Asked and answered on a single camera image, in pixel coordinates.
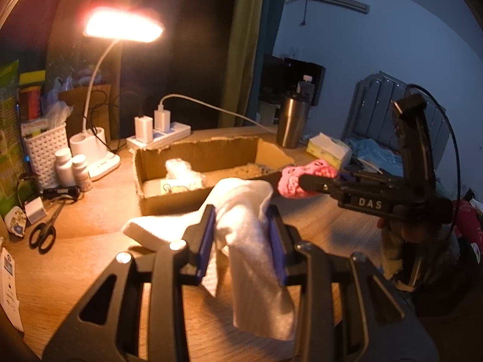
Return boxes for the white cube adapter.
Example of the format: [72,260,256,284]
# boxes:
[24,198,48,224]

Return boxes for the narrow teal curtain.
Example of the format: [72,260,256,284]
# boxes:
[258,0,291,102]

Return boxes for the white power strip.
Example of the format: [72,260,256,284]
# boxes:
[126,122,191,151]

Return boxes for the brown plush toy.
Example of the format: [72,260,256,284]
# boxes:
[241,161,282,178]

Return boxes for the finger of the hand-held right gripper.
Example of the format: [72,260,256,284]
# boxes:
[340,171,391,182]
[299,175,342,197]

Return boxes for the blue printed blanket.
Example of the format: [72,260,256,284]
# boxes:
[347,138,406,176]

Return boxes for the white plastic basket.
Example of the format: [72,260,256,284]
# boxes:
[23,121,69,189]

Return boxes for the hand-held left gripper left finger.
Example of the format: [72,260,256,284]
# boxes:
[41,204,217,362]

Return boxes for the cardboard box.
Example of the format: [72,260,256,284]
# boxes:
[132,136,297,216]

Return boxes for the pink cloth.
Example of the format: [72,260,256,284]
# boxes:
[278,159,339,199]

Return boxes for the round printed white packet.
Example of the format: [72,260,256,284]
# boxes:
[3,211,29,239]

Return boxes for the grey padded headboard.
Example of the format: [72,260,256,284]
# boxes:
[341,71,446,151]

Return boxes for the yellow tissue box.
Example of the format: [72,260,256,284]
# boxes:
[306,133,353,170]

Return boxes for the yellow curtain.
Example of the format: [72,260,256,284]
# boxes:
[219,0,267,129]

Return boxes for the small black device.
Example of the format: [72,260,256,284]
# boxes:
[42,186,81,200]

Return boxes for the white fluffy cloth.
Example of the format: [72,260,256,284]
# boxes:
[165,158,196,182]

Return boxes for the clear plastic bag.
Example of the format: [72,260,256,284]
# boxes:
[41,68,102,127]

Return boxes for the person's right hand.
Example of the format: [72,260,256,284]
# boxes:
[379,217,420,244]

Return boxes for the red jar with yellow lid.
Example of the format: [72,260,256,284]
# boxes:
[19,71,46,121]

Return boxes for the white charger plug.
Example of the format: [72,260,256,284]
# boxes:
[135,116,154,142]

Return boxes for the red printed cloth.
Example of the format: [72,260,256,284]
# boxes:
[453,200,483,259]

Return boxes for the white towel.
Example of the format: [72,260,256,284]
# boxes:
[121,178,297,341]

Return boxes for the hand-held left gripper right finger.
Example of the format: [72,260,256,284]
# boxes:
[267,205,440,362]

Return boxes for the green snack bag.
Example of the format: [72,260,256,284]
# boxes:
[0,59,24,219]

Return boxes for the white printed card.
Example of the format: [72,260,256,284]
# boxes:
[0,248,23,330]

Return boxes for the white charging cable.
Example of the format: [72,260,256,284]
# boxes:
[158,94,278,133]

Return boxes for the steel tumbler with black lid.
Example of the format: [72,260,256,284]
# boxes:
[277,95,311,149]

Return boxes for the printed tissue pack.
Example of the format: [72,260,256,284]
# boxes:
[160,179,204,195]

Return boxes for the black scissors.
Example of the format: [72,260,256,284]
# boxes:
[29,202,66,254]

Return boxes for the white desk lamp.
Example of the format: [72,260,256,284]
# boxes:
[69,5,165,182]

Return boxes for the black computer monitor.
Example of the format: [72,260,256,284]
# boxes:
[260,55,285,102]

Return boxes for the white computer desk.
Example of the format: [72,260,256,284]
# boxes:
[258,100,282,126]

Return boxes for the white pill bottle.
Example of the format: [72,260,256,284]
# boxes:
[55,147,76,187]
[72,154,93,192]

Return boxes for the brown paper bag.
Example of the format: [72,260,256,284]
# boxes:
[58,83,113,144]

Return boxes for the white charger with cable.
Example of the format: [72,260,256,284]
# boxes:
[154,109,171,133]

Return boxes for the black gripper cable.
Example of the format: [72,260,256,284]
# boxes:
[409,83,464,259]

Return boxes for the dark window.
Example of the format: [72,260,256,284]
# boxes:
[121,0,242,136]

